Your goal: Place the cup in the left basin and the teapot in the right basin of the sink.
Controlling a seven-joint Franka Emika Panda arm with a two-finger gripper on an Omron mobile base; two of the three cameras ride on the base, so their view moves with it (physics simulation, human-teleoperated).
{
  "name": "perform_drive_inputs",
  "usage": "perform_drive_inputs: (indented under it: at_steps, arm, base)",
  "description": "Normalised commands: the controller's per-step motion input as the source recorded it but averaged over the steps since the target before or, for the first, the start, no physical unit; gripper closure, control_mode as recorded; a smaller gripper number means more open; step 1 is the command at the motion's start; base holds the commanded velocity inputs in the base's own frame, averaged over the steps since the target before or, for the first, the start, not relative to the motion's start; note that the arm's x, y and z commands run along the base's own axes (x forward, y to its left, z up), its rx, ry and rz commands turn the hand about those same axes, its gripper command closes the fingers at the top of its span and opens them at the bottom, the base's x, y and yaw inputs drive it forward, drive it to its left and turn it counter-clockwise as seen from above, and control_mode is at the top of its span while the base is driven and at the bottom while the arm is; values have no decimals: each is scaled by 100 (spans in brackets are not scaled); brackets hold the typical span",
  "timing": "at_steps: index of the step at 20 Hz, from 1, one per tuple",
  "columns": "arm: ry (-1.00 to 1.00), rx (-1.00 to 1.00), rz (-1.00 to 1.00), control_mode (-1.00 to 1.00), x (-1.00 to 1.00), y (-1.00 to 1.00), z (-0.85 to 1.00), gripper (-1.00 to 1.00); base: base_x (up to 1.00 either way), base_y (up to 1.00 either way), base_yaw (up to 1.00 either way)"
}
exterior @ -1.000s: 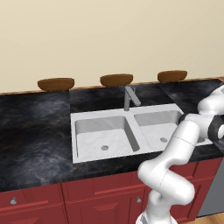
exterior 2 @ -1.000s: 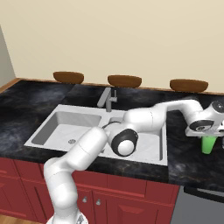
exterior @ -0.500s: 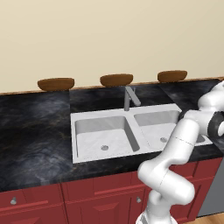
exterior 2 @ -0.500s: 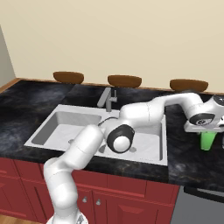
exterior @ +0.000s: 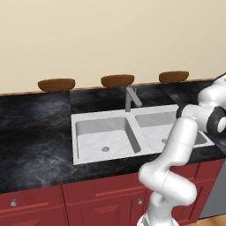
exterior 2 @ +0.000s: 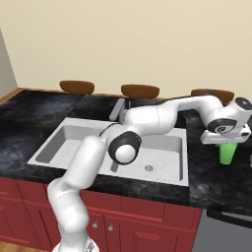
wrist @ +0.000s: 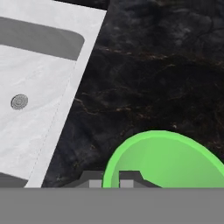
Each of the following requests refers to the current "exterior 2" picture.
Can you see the grey dishwasher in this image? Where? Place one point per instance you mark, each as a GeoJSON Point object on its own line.
{"type": "Point", "coordinates": [216, 239]}

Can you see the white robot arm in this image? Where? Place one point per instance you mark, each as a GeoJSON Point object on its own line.
{"type": "Point", "coordinates": [82, 170]}

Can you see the red drawer front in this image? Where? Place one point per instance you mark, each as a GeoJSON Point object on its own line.
{"type": "Point", "coordinates": [142, 207]}
{"type": "Point", "coordinates": [32, 192]}
{"type": "Point", "coordinates": [103, 201]}
{"type": "Point", "coordinates": [9, 188]}
{"type": "Point", "coordinates": [182, 216]}

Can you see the silver cupboard knob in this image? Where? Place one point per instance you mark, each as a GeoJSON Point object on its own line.
{"type": "Point", "coordinates": [110, 227]}
{"type": "Point", "coordinates": [95, 224]}

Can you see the red cupboard door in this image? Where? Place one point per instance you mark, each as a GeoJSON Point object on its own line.
{"type": "Point", "coordinates": [151, 238]}
{"type": "Point", "coordinates": [42, 226]}
{"type": "Point", "coordinates": [96, 238]}
{"type": "Point", "coordinates": [16, 223]}

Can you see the grey sink tap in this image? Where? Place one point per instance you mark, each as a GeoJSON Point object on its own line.
{"type": "Point", "coordinates": [116, 111]}

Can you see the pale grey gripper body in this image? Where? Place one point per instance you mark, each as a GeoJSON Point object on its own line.
{"type": "Point", "coordinates": [223, 137]}

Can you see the brown stool seat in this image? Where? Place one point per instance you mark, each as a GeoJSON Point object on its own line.
{"type": "Point", "coordinates": [140, 91]}
{"type": "Point", "coordinates": [223, 94]}
{"type": "Point", "coordinates": [77, 87]}

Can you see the green cup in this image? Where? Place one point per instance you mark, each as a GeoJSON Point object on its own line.
{"type": "Point", "coordinates": [227, 153]}

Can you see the white double basin sink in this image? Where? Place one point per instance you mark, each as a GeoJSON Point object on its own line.
{"type": "Point", "coordinates": [164, 154]}

